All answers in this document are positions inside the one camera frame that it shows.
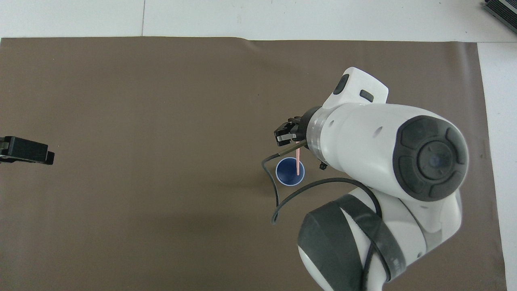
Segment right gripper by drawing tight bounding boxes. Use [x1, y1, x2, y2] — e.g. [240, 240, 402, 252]
[274, 105, 323, 151]

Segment blue cup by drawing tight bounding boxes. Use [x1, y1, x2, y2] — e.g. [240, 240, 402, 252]
[275, 157, 305, 187]

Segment black stand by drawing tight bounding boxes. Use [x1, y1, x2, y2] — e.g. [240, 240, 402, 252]
[483, 0, 517, 34]

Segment black cable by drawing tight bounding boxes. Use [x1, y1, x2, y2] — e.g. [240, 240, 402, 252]
[261, 146, 393, 291]

